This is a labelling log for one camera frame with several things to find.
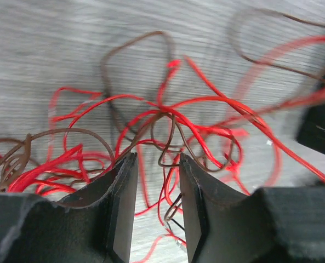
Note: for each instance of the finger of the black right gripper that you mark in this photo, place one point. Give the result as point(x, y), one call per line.
point(312, 130)

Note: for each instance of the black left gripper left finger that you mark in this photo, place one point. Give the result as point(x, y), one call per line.
point(94, 224)

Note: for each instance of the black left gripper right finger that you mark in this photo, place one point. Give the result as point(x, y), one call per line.
point(273, 224)

